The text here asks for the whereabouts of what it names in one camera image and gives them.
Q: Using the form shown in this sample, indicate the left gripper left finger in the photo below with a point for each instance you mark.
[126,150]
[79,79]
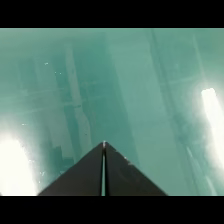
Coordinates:
[83,176]

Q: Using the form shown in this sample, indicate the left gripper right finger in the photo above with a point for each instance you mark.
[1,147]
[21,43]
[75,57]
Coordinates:
[130,178]

